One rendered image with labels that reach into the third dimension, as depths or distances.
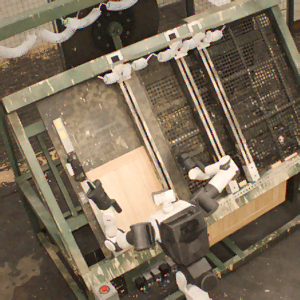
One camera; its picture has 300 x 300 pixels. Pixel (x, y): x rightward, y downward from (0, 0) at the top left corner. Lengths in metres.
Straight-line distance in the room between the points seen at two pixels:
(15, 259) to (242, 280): 2.00
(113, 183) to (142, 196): 0.21
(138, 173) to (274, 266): 1.56
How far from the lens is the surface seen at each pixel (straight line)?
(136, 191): 3.51
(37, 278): 4.71
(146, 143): 3.49
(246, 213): 4.38
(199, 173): 3.42
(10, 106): 3.27
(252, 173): 3.84
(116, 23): 3.89
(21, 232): 5.13
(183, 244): 2.96
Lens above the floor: 3.53
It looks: 39 degrees down
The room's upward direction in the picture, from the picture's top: 9 degrees counter-clockwise
